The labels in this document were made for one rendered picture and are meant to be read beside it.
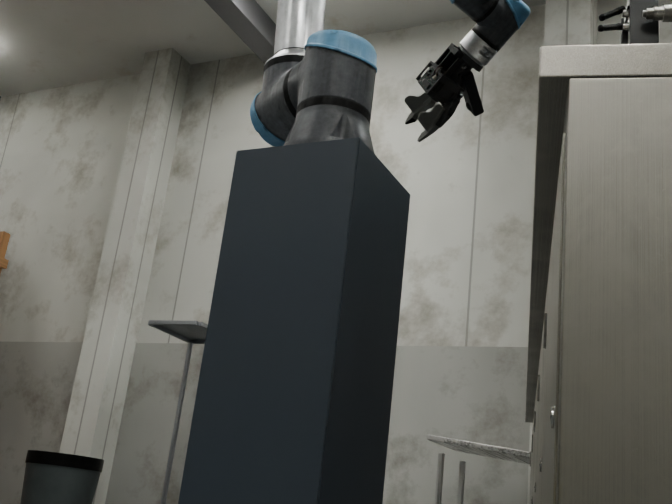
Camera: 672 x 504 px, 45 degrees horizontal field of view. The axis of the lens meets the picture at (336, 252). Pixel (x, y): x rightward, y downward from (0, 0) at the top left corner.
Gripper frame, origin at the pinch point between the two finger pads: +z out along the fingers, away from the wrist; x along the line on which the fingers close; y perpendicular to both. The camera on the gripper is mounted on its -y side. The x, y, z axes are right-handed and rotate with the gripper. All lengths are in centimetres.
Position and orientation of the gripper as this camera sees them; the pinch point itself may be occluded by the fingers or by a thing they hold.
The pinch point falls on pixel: (417, 130)
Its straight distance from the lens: 189.7
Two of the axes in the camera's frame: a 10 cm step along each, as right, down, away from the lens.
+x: 2.9, 6.2, -7.3
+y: -7.3, -3.6, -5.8
